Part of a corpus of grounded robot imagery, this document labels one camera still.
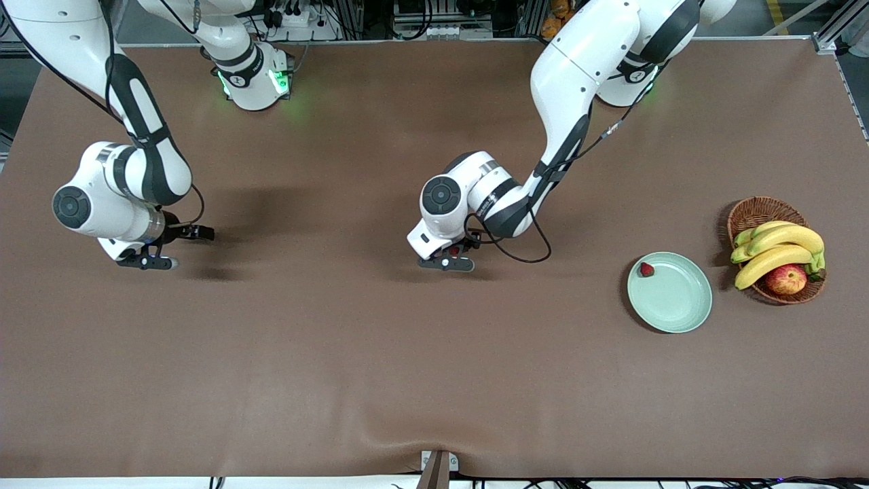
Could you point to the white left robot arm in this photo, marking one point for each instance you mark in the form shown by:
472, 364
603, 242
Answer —
577, 68

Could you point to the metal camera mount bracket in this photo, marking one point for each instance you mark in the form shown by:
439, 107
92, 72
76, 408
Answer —
438, 472

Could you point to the white terminal block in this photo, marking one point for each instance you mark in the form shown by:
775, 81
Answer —
448, 32

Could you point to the aluminium frame strut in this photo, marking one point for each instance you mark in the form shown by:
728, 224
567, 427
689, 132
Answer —
825, 44

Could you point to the pale green plate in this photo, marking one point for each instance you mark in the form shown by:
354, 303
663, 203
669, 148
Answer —
672, 295

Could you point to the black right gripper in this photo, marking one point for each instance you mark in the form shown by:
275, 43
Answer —
178, 232

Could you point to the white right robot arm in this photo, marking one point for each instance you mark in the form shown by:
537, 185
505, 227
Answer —
108, 204

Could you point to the white power strip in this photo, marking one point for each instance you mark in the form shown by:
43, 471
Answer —
299, 19

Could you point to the red apple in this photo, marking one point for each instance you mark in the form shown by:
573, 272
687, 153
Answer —
786, 280

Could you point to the brown wicker basket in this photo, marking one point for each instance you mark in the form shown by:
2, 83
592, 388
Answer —
760, 212

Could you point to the yellow banana bunch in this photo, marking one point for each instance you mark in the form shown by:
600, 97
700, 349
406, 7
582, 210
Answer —
787, 236

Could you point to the orange bread rolls pile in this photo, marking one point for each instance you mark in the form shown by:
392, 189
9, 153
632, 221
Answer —
557, 17

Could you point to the brown table mat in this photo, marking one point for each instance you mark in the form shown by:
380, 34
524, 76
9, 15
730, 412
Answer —
434, 373

